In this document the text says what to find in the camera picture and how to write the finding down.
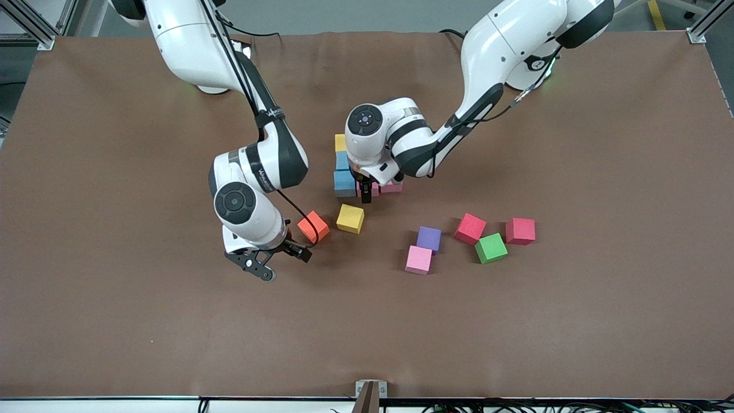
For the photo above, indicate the green foam cube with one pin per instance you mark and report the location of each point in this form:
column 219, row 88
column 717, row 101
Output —
column 491, row 248

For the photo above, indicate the yellow foam cube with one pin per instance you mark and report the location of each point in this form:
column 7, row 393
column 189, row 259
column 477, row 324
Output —
column 350, row 218
column 340, row 142

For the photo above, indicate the pink foam cube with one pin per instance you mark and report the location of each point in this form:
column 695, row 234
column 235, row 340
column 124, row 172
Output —
column 418, row 260
column 393, row 187
column 375, row 189

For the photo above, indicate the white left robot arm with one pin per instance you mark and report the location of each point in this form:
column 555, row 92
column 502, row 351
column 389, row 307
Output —
column 504, row 40

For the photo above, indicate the aluminium frame post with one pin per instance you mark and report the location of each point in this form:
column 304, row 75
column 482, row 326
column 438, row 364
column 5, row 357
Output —
column 45, row 41
column 697, row 35

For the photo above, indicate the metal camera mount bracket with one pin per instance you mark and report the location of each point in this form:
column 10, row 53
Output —
column 361, row 388

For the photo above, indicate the red foam cube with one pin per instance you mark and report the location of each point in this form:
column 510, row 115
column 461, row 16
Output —
column 470, row 228
column 520, row 230

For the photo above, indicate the purple foam cube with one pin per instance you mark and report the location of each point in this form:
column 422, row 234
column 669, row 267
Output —
column 429, row 238

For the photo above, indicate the blue foam cube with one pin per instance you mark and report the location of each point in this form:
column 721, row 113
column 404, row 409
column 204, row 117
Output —
column 343, row 160
column 344, row 183

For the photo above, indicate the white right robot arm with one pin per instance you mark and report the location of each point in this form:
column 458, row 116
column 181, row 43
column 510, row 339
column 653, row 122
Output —
column 189, row 46

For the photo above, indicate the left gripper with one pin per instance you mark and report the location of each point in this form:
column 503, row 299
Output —
column 366, row 191

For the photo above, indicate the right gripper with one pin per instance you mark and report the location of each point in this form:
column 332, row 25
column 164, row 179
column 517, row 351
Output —
column 288, row 246

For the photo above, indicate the orange foam cube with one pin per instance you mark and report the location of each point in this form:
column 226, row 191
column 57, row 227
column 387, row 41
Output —
column 313, row 226

